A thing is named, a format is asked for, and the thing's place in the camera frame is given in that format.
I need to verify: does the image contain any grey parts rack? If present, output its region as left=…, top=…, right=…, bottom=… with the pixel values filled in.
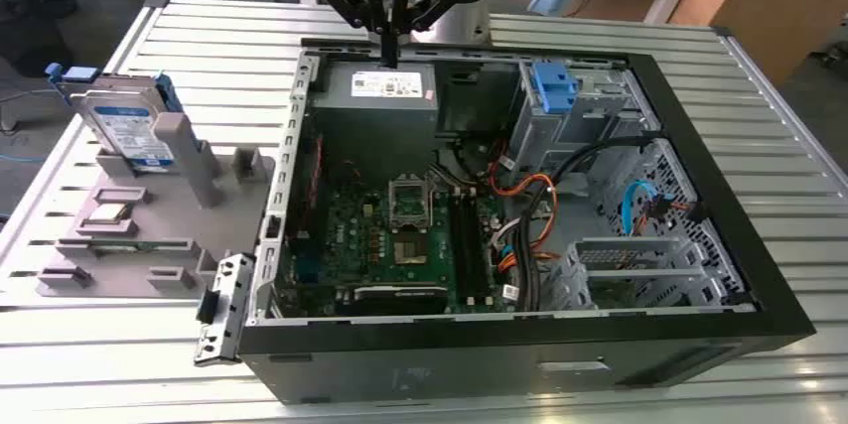
left=37, top=113, right=279, bottom=300

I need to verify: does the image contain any silver CPU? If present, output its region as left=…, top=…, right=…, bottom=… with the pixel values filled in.
left=89, top=203, right=134, bottom=224

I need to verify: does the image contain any blue plastic drive latch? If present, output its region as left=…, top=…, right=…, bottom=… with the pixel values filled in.
left=530, top=61, right=577, bottom=116

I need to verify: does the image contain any orange black power wire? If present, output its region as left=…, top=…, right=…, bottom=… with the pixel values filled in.
left=635, top=198, right=706, bottom=236

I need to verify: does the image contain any CPU socket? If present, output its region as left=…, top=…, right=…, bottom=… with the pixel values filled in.
left=391, top=237, right=431, bottom=266

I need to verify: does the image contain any metal disk bay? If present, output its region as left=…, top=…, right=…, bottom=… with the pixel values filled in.
left=566, top=234, right=750, bottom=311

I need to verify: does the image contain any hard disk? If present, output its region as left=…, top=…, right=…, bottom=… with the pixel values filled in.
left=45, top=63, right=201, bottom=178

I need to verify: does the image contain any blue floor cable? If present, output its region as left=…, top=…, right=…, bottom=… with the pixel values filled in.
left=0, top=88, right=55, bottom=166

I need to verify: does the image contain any blue data wire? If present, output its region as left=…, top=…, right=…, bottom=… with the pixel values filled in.
left=622, top=179, right=671, bottom=236

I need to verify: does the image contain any green motherboard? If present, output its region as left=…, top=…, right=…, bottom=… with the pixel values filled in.
left=282, top=173, right=526, bottom=319

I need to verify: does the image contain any orange wire bundle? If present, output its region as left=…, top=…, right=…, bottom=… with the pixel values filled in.
left=487, top=143, right=565, bottom=276

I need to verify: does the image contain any black open PC case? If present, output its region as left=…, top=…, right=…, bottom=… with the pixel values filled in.
left=193, top=36, right=817, bottom=405

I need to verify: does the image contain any black mesh waste bin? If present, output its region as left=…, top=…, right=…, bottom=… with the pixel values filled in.
left=0, top=0, right=82, bottom=77

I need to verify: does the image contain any grey power supply unit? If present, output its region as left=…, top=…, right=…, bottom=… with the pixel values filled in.
left=310, top=60, right=441, bottom=182

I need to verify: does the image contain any black RAM slot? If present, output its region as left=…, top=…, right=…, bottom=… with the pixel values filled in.
left=467, top=188, right=497, bottom=306
left=449, top=188, right=474, bottom=304

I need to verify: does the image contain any metal socket cover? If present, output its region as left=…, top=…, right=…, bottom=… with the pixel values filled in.
left=386, top=174, right=437, bottom=232

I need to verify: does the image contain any metal card retention bracket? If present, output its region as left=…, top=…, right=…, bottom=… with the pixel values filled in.
left=193, top=252, right=258, bottom=365

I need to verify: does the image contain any green RAM stick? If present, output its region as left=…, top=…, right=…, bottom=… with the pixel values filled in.
left=86, top=239, right=167, bottom=252

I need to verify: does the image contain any thin red wire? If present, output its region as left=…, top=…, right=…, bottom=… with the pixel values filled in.
left=295, top=133, right=326, bottom=241

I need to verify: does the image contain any metal drive cage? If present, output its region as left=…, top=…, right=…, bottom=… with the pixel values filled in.
left=510, top=61, right=659, bottom=177

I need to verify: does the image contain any thick black cable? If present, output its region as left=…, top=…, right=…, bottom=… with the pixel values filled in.
left=517, top=130, right=665, bottom=314

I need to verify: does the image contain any black graphics card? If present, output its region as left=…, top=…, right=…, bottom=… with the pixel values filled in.
left=334, top=284, right=450, bottom=317

